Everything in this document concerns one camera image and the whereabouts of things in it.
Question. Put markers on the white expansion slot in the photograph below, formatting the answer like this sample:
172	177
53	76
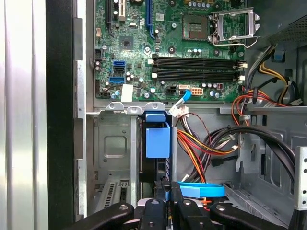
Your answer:
122	10

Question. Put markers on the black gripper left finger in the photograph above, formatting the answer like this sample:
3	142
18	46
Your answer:
153	215

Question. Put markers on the black PC case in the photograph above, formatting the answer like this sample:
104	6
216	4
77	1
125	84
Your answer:
60	95

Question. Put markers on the grey power supply unit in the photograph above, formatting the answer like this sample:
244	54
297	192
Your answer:
287	31

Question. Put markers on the blue expansion slot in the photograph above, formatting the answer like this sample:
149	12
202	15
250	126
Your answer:
148	14

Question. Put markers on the green motherboard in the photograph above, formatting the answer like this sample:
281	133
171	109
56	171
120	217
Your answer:
165	36

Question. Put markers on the black expansion slot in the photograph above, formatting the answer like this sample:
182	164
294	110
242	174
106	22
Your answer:
109	14

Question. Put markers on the metal socket cover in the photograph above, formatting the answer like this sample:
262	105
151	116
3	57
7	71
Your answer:
251	24

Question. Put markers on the hard disk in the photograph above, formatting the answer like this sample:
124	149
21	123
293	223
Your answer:
157	141

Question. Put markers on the CPU socket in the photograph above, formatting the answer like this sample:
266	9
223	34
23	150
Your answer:
194	27

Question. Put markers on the black chipset chip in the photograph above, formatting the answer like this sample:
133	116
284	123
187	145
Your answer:
126	43

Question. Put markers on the grey metal disk bay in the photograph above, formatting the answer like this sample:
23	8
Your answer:
133	155

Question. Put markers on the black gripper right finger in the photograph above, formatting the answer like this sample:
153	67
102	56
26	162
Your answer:
192	215

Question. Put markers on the white board sticker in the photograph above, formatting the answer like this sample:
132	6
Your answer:
127	93

